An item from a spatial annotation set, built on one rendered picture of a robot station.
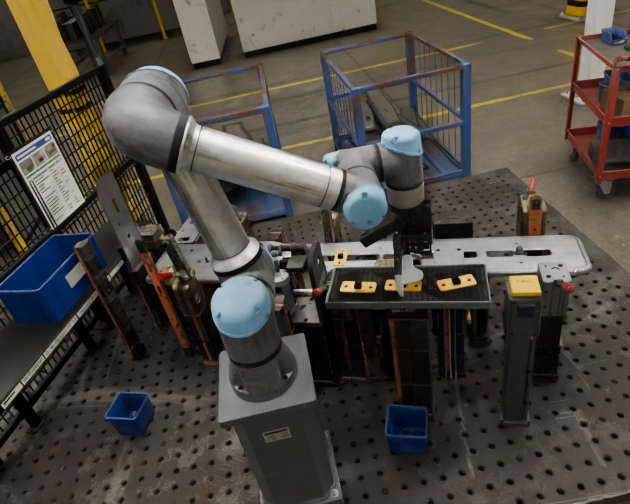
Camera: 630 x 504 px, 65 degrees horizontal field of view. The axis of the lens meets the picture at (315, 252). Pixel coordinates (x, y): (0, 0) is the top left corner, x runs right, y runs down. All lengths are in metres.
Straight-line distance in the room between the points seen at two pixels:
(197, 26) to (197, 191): 8.36
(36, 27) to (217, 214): 1.34
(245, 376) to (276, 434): 0.16
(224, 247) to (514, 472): 0.90
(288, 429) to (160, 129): 0.68
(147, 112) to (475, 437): 1.14
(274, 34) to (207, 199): 8.43
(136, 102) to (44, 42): 1.37
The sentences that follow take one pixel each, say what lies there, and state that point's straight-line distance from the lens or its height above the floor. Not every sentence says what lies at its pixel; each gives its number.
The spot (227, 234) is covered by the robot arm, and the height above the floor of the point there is 1.41.
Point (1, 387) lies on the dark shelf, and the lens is 1.59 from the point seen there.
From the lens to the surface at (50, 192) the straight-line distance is 1.98.
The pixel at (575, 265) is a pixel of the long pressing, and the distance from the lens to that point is 1.54.
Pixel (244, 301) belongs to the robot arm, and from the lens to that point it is 0.97.
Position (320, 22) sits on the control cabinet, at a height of 0.31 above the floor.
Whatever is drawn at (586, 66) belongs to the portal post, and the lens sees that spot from 5.49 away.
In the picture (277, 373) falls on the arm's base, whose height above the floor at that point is 1.15.
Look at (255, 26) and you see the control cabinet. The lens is 9.31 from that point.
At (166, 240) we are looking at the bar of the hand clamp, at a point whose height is 1.21.
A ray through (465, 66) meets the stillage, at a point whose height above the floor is 0.93.
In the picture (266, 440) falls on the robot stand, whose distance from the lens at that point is 1.16.
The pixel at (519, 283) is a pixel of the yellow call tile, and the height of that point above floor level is 1.16.
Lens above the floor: 1.91
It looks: 34 degrees down
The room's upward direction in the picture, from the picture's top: 12 degrees counter-clockwise
